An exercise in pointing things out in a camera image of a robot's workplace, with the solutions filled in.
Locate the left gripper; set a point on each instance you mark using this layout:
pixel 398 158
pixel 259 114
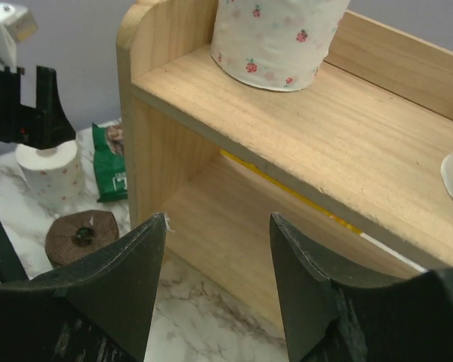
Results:
pixel 44 126

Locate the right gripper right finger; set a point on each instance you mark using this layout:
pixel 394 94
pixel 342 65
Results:
pixel 334 309

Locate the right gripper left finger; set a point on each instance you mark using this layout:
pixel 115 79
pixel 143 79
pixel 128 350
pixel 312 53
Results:
pixel 98 308

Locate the green brown roll front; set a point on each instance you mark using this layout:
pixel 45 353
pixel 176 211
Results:
pixel 77 235

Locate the wooden two-tier shelf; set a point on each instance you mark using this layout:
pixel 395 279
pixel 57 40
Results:
pixel 353 160

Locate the green crisps bag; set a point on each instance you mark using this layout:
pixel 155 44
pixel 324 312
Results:
pixel 109 163

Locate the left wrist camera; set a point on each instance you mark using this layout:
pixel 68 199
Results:
pixel 17 24

